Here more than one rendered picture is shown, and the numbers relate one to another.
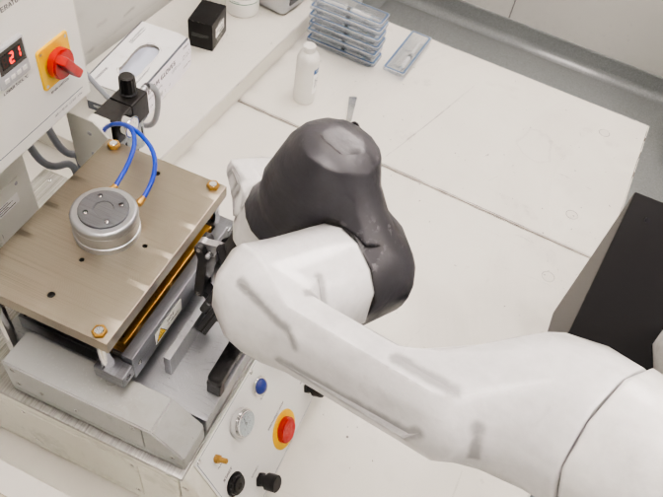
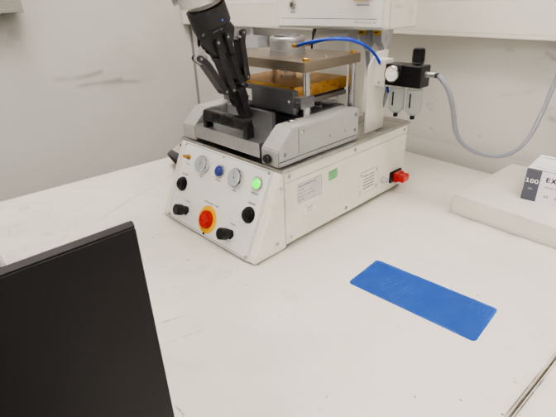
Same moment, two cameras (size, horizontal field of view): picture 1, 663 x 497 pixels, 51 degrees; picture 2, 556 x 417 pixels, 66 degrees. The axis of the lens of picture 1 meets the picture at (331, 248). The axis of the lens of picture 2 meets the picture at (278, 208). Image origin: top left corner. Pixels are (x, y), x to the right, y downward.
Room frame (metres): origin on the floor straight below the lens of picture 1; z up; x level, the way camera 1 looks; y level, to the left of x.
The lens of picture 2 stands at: (1.02, -0.60, 1.23)
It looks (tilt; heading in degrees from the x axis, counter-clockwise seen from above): 26 degrees down; 122
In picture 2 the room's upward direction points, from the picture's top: 2 degrees counter-clockwise
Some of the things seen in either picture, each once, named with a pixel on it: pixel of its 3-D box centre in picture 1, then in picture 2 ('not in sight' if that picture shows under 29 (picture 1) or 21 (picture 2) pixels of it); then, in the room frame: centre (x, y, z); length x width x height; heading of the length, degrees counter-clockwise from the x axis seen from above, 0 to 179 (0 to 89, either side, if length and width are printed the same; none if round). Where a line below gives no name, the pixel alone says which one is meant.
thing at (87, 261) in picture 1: (98, 222); (304, 64); (0.54, 0.30, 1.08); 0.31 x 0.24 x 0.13; 166
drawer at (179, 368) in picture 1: (150, 308); (274, 118); (0.50, 0.23, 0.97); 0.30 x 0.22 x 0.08; 76
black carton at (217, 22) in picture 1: (207, 25); not in sight; (1.35, 0.38, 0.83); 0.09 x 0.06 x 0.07; 174
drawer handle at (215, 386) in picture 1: (241, 340); (227, 122); (0.46, 0.09, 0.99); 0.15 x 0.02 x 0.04; 166
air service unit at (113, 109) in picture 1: (125, 125); (403, 83); (0.76, 0.34, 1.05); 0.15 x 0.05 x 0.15; 166
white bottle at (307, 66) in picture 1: (306, 72); not in sight; (1.26, 0.13, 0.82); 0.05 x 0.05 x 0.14
